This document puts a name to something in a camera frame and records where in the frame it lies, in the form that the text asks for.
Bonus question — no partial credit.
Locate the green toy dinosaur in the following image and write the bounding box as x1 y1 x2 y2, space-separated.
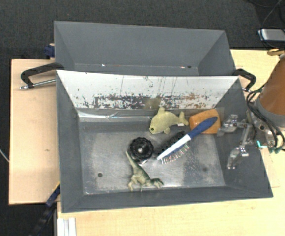
125 151 164 192

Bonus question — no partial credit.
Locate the grey metal bin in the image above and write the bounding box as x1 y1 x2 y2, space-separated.
53 20 274 213

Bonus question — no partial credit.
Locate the pale cardboard flat board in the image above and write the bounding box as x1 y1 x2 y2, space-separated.
8 59 61 205

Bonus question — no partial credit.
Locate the yellow-green toy dolphin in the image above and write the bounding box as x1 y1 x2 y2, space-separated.
149 107 190 135

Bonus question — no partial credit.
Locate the blue and white brush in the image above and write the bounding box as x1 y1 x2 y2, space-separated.
156 116 218 165

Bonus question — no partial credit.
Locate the black ribbed round knob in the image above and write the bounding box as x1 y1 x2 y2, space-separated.
127 137 155 163

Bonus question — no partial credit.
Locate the orange sponge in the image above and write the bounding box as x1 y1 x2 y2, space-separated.
188 108 222 135

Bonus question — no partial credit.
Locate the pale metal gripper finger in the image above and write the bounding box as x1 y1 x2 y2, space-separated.
226 146 250 170
217 114 239 137

